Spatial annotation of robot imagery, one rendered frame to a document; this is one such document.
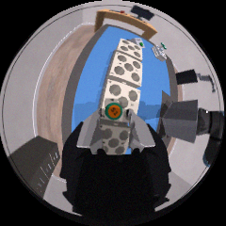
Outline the beige bucket adapter block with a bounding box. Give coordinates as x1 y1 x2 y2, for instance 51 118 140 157
100 79 140 123
99 119 131 154
115 39 142 62
105 52 142 89

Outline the blue bench mat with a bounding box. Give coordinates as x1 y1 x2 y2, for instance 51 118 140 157
72 26 170 132

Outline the white tube rack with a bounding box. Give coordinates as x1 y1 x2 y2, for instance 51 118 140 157
152 45 167 61

